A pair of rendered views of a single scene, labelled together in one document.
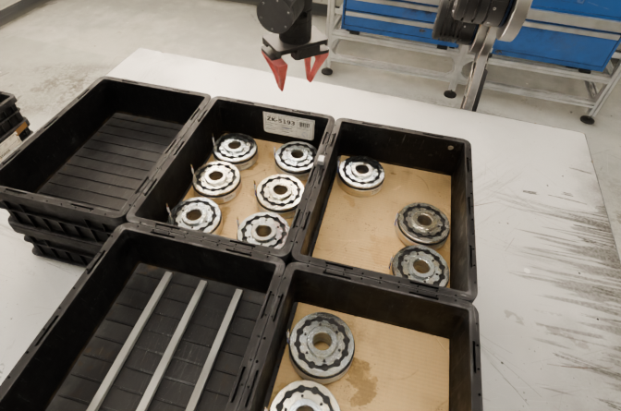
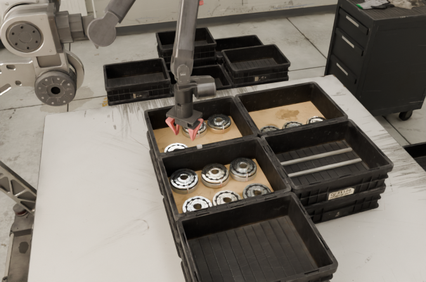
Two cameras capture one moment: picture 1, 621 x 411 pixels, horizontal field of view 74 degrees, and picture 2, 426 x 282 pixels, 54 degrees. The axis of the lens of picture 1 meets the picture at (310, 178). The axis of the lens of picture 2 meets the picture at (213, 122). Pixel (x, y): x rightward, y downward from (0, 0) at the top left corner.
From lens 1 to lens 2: 1.60 m
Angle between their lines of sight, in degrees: 81
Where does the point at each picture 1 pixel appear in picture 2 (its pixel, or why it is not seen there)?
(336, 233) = not seen: hidden behind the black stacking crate
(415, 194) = (172, 137)
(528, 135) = (59, 134)
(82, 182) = (278, 273)
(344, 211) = not seen: hidden behind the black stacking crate
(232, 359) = (295, 156)
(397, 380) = (262, 120)
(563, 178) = (96, 118)
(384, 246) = (212, 137)
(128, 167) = (248, 259)
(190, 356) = (305, 166)
